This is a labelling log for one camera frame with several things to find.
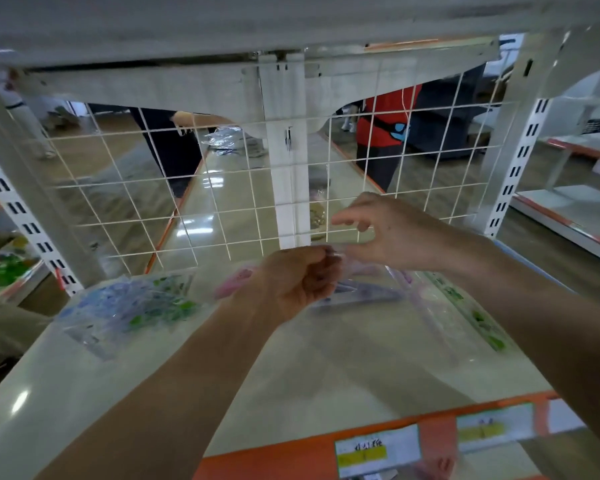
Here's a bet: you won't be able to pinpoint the plain white price label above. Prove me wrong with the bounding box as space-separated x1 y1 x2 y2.
547 398 587 436

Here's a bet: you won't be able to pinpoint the person's left forearm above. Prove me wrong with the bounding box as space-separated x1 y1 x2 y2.
34 299 287 480

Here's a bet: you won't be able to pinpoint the clear packet yellow contents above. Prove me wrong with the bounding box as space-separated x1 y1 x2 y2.
308 189 333 241

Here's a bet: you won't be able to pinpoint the person's right hand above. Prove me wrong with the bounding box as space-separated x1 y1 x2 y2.
331 192 462 276

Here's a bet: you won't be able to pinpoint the white yellow price label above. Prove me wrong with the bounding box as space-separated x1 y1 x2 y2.
455 402 537 454
334 424 424 479

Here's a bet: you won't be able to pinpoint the clear packet blue green pieces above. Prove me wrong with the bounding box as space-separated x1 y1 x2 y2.
55 274 202 361

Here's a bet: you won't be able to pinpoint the white metal shelf unit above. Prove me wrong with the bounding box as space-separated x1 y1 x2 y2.
0 0 600 480

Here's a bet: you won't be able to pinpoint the crumpled clear plastic packets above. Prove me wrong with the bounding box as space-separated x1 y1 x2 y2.
202 126 267 158

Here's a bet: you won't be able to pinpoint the person's left hand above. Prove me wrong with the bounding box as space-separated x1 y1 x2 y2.
249 244 346 326

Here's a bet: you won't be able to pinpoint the clear packet green print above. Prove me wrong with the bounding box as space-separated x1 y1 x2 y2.
420 269 512 356

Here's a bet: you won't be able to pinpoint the white shelf unit orange trim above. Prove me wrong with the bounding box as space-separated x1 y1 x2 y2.
509 65 600 270

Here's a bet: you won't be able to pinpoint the shelf with green goods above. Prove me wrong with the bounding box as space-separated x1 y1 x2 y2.
0 184 51 301

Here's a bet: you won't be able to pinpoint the orange shelf price rail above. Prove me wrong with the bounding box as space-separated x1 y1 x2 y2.
192 391 588 480

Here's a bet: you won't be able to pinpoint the person's right forearm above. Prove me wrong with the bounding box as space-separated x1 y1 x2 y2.
447 229 600 458

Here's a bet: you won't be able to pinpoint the clear plastic bag pink contents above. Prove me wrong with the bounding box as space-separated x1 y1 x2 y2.
214 249 417 315

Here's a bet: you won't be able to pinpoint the white wire mesh panel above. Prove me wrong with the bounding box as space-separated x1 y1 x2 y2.
10 47 518 275

